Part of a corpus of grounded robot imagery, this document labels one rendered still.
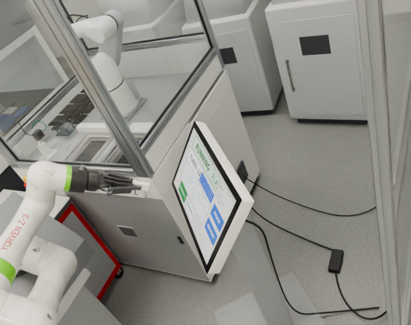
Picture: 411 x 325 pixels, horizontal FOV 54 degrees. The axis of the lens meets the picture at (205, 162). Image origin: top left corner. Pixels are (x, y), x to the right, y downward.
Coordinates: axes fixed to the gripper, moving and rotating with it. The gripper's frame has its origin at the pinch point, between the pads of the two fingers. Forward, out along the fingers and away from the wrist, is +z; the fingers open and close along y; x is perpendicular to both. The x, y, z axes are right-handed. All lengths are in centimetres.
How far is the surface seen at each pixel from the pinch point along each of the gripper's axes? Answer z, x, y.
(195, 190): 17.5, -7.4, -10.0
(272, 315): 75, 51, -21
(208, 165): 17.6, -19.9, -12.0
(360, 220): 147, 24, 22
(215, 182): 17.6, -18.6, -20.8
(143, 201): 16, 33, 35
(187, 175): 17.5, -6.7, 1.3
